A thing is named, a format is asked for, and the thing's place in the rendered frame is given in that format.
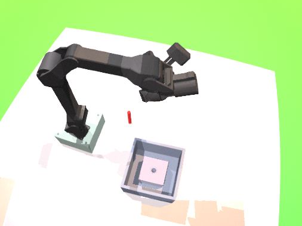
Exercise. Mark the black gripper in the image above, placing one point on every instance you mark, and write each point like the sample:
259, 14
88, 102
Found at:
176, 53

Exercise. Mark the pale pink square plate with hole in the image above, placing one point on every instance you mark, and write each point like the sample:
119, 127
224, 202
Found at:
153, 171

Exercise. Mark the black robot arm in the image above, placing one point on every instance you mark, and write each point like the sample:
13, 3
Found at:
144, 70

